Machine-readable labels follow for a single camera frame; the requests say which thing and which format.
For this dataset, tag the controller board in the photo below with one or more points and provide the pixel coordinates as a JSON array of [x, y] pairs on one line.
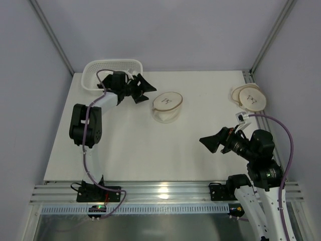
[[96, 211], [236, 211]]

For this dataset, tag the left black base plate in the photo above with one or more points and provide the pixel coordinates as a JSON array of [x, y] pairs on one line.
[[92, 193]]

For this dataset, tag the aluminium front rail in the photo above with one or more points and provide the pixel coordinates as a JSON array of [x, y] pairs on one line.
[[137, 192]]

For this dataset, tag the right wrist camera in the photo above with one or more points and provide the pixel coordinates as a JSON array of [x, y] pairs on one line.
[[243, 121]]

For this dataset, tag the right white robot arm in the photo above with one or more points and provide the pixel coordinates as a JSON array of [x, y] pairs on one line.
[[259, 191]]

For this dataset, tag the aluminium frame post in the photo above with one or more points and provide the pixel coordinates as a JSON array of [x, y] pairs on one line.
[[273, 33], [52, 36]]

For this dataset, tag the left controller board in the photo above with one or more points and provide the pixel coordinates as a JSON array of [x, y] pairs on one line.
[[96, 211]]

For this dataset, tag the slotted grey cable duct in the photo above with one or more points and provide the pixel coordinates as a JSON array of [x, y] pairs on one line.
[[124, 209]]

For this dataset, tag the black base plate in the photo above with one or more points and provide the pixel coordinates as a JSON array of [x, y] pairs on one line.
[[92, 193], [219, 192]]

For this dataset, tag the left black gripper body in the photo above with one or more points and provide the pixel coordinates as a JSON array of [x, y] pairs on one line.
[[135, 89]]

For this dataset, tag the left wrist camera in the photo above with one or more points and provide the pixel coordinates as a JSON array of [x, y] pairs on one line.
[[131, 74]]

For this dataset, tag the right aluminium frame post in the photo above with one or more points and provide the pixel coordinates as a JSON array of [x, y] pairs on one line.
[[273, 33]]

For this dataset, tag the white mesh laundry bag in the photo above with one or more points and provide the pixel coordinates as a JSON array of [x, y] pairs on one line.
[[167, 107]]

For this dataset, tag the right controller board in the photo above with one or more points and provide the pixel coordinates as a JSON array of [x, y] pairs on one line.
[[236, 211]]

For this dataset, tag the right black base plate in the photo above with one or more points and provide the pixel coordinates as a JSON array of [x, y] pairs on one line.
[[219, 192]]

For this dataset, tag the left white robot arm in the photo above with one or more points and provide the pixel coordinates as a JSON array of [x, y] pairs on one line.
[[86, 121]]

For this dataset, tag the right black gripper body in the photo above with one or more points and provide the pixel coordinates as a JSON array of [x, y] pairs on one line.
[[226, 140]]

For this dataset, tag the right aluminium side rail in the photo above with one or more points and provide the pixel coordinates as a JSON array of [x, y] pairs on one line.
[[263, 122]]

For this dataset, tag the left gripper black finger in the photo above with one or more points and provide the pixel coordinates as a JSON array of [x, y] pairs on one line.
[[144, 85], [139, 97]]

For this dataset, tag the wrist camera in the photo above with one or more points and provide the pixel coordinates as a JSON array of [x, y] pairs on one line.
[[131, 74], [243, 121]]

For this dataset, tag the left aluminium frame post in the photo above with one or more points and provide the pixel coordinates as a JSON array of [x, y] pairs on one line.
[[52, 36]]

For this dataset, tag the white plastic basket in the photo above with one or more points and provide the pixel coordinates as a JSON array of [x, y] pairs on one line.
[[99, 69]]

